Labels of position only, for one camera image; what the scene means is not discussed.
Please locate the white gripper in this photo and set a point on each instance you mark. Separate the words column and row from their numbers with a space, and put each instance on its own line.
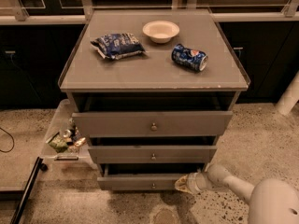
column 195, row 183

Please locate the grey bottom drawer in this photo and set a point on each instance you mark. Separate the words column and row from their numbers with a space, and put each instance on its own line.
column 142, row 176

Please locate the grey drawer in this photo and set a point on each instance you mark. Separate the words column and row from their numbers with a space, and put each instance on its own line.
column 152, row 150
column 150, row 114
column 142, row 176

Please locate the grey middle drawer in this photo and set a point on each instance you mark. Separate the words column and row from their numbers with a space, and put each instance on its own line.
column 152, row 150

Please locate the grey drawer cabinet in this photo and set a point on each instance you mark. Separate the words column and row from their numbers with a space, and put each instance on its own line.
column 154, row 71

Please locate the grey top drawer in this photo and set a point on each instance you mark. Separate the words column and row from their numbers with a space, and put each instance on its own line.
column 150, row 114

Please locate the clear plastic storage bin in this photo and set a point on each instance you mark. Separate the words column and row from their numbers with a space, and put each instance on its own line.
column 63, row 142

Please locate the blue pepsi can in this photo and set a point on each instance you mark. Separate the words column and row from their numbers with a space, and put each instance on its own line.
column 193, row 59

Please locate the black metal floor bar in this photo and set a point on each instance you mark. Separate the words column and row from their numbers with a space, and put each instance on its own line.
column 26, row 192

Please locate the blue chip bag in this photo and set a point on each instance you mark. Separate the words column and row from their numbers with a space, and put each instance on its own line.
column 118, row 46

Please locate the white cylindrical post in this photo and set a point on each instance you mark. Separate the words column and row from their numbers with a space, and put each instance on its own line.
column 289, row 98

